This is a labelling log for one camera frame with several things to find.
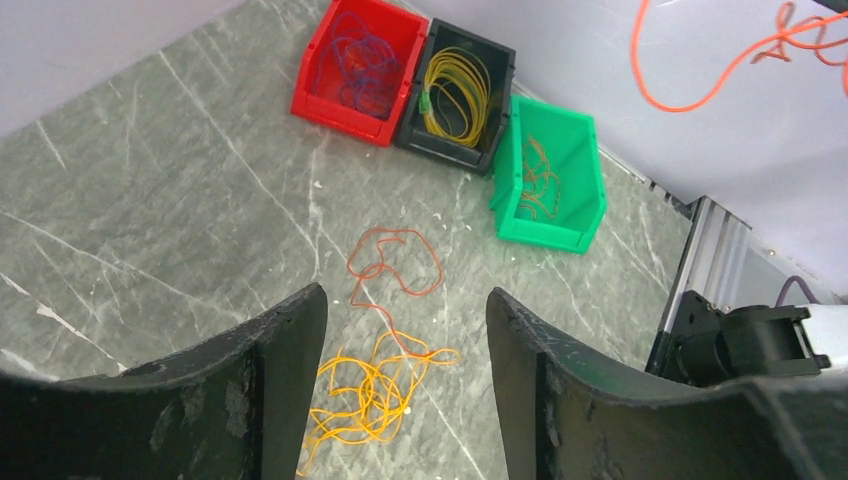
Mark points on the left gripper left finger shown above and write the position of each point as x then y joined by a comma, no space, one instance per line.
234,406

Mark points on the red plastic bin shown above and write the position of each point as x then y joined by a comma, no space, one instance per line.
357,70

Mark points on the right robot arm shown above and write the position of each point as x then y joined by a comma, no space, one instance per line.
702,346

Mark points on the green plastic bin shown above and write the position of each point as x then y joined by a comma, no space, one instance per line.
548,186

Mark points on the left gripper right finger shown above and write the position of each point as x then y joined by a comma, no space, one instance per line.
567,411

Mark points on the black plastic bin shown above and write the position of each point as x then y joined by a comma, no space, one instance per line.
459,104

